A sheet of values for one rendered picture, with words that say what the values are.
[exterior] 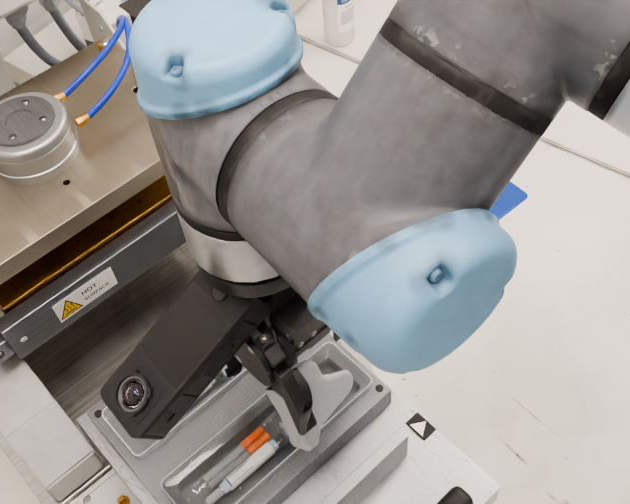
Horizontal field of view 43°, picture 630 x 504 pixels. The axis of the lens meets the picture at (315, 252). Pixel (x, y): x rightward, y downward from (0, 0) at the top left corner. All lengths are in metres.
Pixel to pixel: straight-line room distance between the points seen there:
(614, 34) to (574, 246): 0.83
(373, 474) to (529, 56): 0.43
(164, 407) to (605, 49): 0.32
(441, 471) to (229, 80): 0.43
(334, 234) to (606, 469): 0.69
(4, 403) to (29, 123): 0.24
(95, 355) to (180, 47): 0.52
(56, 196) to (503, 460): 0.55
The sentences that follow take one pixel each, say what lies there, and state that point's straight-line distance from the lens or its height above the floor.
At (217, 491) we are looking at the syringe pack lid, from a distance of 0.65.
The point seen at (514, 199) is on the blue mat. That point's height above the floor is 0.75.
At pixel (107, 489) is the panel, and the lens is 0.77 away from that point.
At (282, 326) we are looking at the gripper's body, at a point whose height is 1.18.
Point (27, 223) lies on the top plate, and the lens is 0.69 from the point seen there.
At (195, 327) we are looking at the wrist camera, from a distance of 0.48.
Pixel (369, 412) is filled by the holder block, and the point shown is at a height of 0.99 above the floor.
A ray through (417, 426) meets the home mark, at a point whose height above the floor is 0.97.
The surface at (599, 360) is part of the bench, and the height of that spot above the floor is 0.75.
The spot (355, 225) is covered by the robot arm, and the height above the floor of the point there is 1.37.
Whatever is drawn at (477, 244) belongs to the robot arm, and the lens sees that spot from 0.29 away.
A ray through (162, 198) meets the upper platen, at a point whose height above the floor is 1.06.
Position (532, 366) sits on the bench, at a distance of 0.99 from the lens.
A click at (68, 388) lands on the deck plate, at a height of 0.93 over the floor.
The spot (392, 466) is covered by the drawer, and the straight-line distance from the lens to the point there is 0.67.
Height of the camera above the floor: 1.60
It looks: 53 degrees down
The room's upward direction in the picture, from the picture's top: 7 degrees counter-clockwise
